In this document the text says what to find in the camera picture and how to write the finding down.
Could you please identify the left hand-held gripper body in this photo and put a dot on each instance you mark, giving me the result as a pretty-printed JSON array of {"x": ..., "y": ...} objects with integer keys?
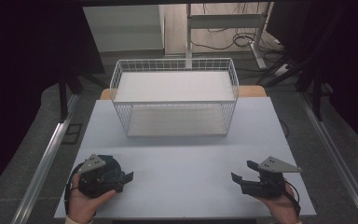
[{"x": 98, "y": 185}]

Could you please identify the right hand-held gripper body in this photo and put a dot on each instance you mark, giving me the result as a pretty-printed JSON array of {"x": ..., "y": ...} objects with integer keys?
[{"x": 265, "y": 186}]

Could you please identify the person's left hand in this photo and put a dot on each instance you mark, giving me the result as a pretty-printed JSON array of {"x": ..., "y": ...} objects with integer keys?
[{"x": 82, "y": 203}]

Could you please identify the person's right hand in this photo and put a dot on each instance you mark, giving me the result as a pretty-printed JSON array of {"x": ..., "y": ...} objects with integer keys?
[{"x": 281, "y": 207}]

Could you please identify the wooden table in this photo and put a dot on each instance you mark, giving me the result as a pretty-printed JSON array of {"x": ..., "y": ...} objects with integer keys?
[{"x": 251, "y": 91}]

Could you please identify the black metal stand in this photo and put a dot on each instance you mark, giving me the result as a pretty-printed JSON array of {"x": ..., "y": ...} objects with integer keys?
[
  {"x": 63, "y": 96},
  {"x": 317, "y": 96}
]

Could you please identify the white power strip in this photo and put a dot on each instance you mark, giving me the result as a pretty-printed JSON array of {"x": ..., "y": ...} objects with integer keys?
[{"x": 282, "y": 70}]

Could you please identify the dark curtain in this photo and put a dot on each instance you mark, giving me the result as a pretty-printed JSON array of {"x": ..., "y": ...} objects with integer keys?
[
  {"x": 351, "y": 62},
  {"x": 28, "y": 77}
]

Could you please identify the light grey panel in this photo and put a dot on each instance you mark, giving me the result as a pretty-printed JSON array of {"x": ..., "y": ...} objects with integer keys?
[{"x": 122, "y": 28}]

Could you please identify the black floor frame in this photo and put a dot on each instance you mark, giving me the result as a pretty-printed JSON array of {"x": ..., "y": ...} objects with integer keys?
[{"x": 72, "y": 133}]

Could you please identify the silver metal rail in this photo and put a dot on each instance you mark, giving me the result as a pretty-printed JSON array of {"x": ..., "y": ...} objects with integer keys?
[
  {"x": 45, "y": 160},
  {"x": 335, "y": 158}
]

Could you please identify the white metal desk frame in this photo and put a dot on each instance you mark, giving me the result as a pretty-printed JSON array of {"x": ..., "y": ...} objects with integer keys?
[{"x": 227, "y": 21}]

